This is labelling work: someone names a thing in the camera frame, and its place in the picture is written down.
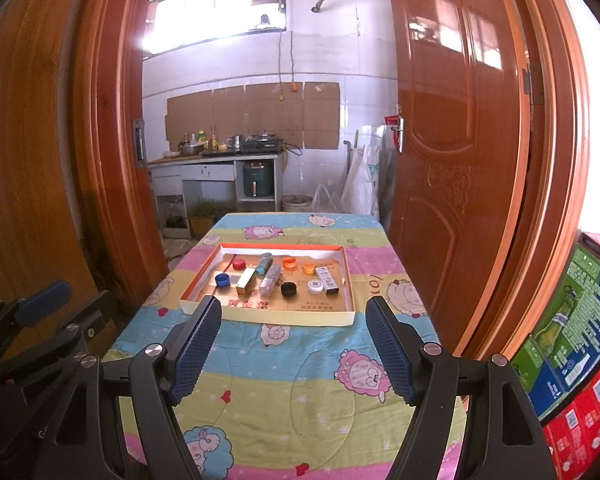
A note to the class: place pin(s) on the white woven sack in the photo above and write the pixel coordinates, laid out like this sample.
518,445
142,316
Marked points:
362,180

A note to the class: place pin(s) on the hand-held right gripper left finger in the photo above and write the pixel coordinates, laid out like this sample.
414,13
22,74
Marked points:
195,355

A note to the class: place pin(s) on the plain wooden door leaf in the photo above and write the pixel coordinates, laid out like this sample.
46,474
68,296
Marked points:
30,160

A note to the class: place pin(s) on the clear floral lip gloss tube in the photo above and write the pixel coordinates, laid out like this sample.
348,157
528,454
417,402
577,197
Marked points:
270,280

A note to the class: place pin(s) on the black gas stove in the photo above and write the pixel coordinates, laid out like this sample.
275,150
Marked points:
264,145

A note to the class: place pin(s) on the black bottle cap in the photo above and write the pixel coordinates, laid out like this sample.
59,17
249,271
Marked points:
288,289

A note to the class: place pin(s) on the white bucket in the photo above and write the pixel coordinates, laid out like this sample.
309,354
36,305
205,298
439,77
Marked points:
296,203

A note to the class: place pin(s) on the metal latch plate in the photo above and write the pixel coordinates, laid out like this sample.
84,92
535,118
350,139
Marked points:
139,142

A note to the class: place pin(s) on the blue bottle cap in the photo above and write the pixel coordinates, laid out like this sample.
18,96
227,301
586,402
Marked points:
222,280

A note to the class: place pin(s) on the yellow-orange bottle cap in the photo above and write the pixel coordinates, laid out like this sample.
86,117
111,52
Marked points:
308,269

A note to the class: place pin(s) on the cardboard wall sheet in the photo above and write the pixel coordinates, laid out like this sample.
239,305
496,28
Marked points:
255,115

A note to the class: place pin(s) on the yellow capped bottle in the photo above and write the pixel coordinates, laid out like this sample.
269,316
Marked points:
201,139

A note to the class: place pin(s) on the window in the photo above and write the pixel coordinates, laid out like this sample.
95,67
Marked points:
215,10

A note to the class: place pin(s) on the small gold box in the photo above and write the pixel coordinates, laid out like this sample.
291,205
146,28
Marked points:
246,281

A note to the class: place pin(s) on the white bottle cap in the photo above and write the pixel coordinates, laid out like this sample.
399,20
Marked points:
315,287

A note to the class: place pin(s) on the plant crate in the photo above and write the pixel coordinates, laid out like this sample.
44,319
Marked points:
202,215

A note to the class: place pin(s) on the steel kettle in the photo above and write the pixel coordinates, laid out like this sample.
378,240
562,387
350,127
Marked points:
236,141

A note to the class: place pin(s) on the metal pan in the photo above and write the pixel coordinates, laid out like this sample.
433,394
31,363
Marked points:
191,149

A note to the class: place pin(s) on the door hinge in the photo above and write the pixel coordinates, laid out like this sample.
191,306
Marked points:
532,85

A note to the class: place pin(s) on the sauce bottle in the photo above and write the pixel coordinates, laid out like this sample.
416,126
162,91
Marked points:
212,137

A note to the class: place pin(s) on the shallow cardboard box tray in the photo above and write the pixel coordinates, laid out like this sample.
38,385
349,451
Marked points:
280,307

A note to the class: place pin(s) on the green air fryer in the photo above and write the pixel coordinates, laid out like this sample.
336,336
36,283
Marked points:
257,179

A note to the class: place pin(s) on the green printed carton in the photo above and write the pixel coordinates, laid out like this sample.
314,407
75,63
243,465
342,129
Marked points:
570,330

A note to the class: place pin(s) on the teal tube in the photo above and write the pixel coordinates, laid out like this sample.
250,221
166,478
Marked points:
264,261

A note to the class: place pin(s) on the clear plastic bag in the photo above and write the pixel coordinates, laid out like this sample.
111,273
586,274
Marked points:
325,200

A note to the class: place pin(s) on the red printed carton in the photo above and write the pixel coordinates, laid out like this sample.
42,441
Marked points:
585,430

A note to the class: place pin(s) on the grey kitchen counter desk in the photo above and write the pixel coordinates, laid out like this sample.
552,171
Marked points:
215,175

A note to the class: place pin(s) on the printed cartoon sheep blanket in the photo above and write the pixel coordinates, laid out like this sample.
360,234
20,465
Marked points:
290,385

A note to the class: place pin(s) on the wooden door frame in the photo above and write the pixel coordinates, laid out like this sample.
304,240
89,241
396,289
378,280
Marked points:
115,160

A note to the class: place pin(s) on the orange bottle cap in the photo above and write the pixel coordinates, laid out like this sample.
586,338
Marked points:
290,262

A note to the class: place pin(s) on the carved wooden door leaf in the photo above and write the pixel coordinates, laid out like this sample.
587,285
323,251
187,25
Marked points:
455,160

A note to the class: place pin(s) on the white cartoon lighter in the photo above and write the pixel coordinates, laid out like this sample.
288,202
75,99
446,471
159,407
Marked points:
326,280

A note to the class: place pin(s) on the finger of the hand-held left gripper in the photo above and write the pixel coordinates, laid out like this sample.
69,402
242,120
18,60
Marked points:
45,300
92,312

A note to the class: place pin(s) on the metal pole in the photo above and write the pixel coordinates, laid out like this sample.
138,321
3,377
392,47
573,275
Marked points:
347,160

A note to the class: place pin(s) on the red bottle cap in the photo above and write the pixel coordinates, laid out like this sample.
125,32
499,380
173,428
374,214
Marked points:
238,264

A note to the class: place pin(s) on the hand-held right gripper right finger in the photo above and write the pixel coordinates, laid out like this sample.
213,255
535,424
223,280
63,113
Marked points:
390,355

